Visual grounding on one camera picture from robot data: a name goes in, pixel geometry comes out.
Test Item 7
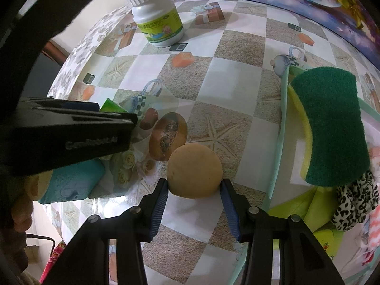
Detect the small green box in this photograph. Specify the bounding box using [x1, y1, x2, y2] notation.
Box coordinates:
[100, 98, 127, 113]

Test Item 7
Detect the green cloth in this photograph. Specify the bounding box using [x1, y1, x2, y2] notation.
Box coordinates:
[268, 187, 338, 232]

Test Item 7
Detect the checkered patterned tablecloth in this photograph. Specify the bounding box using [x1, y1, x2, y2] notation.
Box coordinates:
[47, 0, 380, 285]

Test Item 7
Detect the beige round sponge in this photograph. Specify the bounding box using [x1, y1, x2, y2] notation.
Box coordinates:
[167, 143, 223, 199]

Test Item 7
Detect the teal tissue pack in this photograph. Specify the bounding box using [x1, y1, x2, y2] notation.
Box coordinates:
[38, 159, 105, 204]

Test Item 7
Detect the person's left hand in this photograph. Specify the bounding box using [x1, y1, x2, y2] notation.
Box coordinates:
[5, 171, 53, 272]

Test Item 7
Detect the white teal-rimmed tray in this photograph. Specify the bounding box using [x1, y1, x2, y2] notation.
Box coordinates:
[220, 66, 379, 284]

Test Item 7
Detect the black white leopard scrunchie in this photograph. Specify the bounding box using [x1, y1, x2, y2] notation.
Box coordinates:
[331, 169, 379, 232]

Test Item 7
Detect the white bottle green label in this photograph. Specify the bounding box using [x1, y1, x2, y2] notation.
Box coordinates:
[126, 0, 184, 48]

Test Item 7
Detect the green tissue pack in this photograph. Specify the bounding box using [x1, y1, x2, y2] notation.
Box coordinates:
[314, 228, 344, 260]

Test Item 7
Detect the pink white fluffy towel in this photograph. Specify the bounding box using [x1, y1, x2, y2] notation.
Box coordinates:
[359, 146, 379, 266]

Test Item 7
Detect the green yellow sponge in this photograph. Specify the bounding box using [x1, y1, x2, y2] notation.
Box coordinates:
[288, 67, 370, 187]

